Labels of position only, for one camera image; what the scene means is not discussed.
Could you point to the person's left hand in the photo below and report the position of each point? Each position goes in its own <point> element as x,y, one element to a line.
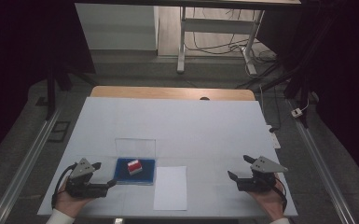
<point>66,203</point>

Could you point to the red stamp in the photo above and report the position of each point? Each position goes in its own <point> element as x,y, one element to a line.
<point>134,167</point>

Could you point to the black table grommet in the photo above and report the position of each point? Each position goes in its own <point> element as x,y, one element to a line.
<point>204,98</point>

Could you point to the small white paper sheet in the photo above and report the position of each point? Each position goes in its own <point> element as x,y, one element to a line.
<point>170,189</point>

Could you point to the dark curtain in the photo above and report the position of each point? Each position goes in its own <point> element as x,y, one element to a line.
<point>348,62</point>
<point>18,46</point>

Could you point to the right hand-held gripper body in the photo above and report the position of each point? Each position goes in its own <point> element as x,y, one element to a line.
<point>258,183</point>

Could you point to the person's left white sleeve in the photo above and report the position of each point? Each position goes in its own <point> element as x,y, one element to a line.
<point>59,218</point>

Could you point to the blue ink pad box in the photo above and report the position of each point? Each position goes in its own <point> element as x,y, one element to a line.
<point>121,174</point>

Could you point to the person's right hand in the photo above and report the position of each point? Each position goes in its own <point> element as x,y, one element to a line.
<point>272,203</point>

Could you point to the white plug adapter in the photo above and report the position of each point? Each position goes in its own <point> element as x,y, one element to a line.
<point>296,112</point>

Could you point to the large white table cover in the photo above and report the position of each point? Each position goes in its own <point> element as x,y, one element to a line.
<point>183,130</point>

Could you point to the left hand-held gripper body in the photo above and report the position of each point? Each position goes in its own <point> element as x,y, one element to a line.
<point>84,186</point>

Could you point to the black stand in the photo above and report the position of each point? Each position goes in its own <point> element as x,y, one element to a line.
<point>51,93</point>
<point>298,81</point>

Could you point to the aluminium floor rail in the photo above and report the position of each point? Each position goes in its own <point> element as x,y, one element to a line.
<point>24,168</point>
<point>320,161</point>

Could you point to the white cabinet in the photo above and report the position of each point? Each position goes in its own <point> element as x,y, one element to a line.
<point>115,28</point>

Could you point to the white desk frame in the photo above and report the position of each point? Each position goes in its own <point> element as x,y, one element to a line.
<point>217,26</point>

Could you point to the white power strip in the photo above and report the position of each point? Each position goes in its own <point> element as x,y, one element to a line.
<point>274,138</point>

